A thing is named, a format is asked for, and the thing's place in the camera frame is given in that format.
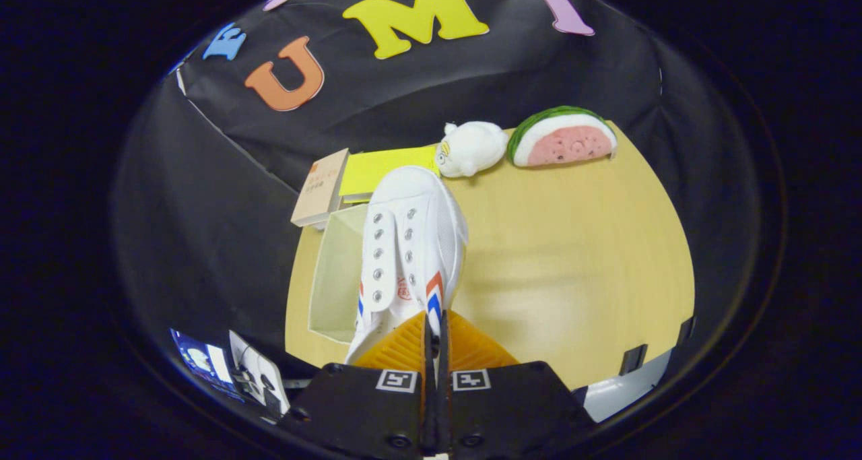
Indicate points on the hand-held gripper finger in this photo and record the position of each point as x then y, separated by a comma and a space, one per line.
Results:
429, 406
444, 406

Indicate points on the pale green storage box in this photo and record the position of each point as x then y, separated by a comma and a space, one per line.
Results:
337, 278

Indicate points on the white canvas shoe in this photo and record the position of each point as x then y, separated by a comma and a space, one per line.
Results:
417, 231

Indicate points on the black table edge clamp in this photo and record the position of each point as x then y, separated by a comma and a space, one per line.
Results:
633, 359
685, 331

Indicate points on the yellow book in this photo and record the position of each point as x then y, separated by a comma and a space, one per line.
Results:
384, 170

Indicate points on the beige book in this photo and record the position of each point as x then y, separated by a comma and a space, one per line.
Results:
322, 190

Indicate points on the white plush toy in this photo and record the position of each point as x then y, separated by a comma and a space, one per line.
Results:
475, 149

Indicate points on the watermelon slice plush toy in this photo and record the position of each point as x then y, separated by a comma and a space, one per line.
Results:
566, 140

